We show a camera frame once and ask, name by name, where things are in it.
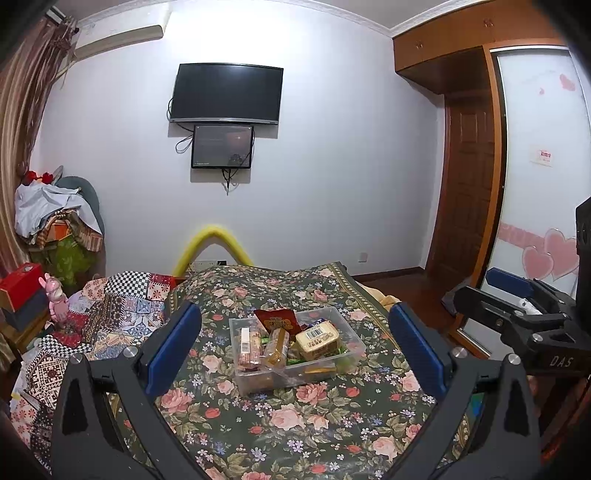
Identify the pink plush toy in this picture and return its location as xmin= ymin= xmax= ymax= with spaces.
xmin=43 ymin=272 xmax=71 ymax=327

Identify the green patterned cloth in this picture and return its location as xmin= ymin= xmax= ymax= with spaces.
xmin=48 ymin=234 xmax=96 ymax=285

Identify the brown cracker packet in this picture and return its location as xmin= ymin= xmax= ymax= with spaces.
xmin=263 ymin=327 xmax=291 ymax=371

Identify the brown wooden door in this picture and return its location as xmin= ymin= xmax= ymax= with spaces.
xmin=424 ymin=94 xmax=498 ymax=285

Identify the beige barcoded snack packet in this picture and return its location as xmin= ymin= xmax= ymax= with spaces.
xmin=294 ymin=320 xmax=344 ymax=362

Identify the beige cloth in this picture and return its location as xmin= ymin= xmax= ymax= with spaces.
xmin=361 ymin=283 xmax=403 ymax=319

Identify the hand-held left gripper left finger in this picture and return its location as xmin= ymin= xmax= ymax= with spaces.
xmin=51 ymin=301 xmax=204 ymax=480

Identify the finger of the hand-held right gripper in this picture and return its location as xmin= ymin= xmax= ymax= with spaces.
xmin=452 ymin=285 xmax=591 ymax=377
xmin=486 ymin=266 xmax=579 ymax=309

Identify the brown striped curtain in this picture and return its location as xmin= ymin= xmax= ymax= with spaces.
xmin=0 ymin=16 xmax=78 ymax=280

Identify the wooden nightstand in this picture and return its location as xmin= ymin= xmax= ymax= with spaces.
xmin=0 ymin=308 xmax=52 ymax=361

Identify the red snack packet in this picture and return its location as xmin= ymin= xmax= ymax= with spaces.
xmin=253 ymin=308 xmax=299 ymax=334

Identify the yellow foam tube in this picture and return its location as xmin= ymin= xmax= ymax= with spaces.
xmin=172 ymin=224 xmax=255 ymax=280

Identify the white wardrobe door with hearts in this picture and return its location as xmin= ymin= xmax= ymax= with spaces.
xmin=461 ymin=44 xmax=585 ymax=361

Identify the patchwork quilt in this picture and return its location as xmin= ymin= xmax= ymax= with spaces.
xmin=9 ymin=270 xmax=191 ymax=464

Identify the black wall television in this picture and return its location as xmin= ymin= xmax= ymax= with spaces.
xmin=168 ymin=63 xmax=285 ymax=126

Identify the clear plastic box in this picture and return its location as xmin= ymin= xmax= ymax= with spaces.
xmin=228 ymin=306 xmax=368 ymax=398

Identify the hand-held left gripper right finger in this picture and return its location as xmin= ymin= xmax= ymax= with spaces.
xmin=388 ymin=302 xmax=542 ymax=480

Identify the floral tablecloth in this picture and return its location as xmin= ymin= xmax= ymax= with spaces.
xmin=104 ymin=262 xmax=486 ymax=480

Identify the orange wafer packet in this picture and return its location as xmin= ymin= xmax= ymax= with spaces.
xmin=237 ymin=325 xmax=265 ymax=373

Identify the red box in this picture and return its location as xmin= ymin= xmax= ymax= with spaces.
xmin=0 ymin=261 xmax=47 ymax=311

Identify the small black monitor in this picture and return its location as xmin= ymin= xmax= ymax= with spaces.
xmin=191 ymin=123 xmax=256 ymax=171

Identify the pile of clothes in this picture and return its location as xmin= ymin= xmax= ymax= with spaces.
xmin=14 ymin=181 xmax=103 ymax=253

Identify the dark grey box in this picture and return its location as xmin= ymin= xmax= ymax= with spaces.
xmin=0 ymin=291 xmax=52 ymax=332

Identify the wooden overhead cabinet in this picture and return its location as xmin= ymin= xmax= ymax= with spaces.
xmin=392 ymin=6 xmax=574 ymax=96

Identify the grey chair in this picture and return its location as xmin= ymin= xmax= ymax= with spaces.
xmin=53 ymin=176 xmax=106 ymax=278

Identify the white air conditioner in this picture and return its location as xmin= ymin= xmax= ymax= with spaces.
xmin=71 ymin=11 xmax=174 ymax=62

